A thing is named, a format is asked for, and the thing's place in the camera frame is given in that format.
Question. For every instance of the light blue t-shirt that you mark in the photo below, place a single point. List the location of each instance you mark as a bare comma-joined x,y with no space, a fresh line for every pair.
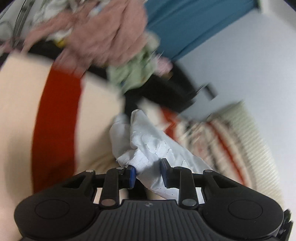
148,143

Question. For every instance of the blue curtain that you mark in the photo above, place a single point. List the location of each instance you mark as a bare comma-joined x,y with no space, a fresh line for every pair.
196,23

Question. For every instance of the red black cream striped blanket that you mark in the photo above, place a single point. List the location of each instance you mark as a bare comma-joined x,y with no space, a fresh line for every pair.
23,115

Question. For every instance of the cream quilted headboard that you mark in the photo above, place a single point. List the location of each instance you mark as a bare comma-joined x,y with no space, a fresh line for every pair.
249,139

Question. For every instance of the pink fluffy blanket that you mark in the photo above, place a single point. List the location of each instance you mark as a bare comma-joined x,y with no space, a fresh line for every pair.
97,34

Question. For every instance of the grey hooded garment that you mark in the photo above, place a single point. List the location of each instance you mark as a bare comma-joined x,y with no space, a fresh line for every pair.
48,11

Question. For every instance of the black bag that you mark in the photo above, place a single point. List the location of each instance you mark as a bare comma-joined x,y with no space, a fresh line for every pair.
166,92

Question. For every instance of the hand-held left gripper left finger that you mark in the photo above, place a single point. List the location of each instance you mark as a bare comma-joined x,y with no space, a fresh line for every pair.
131,178

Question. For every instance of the pink garment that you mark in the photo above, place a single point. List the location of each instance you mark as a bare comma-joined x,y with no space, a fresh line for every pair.
163,65

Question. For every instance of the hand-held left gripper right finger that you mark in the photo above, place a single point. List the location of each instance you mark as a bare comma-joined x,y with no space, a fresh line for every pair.
164,173

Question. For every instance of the pale green blanket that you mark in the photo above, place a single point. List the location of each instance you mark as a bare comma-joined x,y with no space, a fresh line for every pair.
134,69

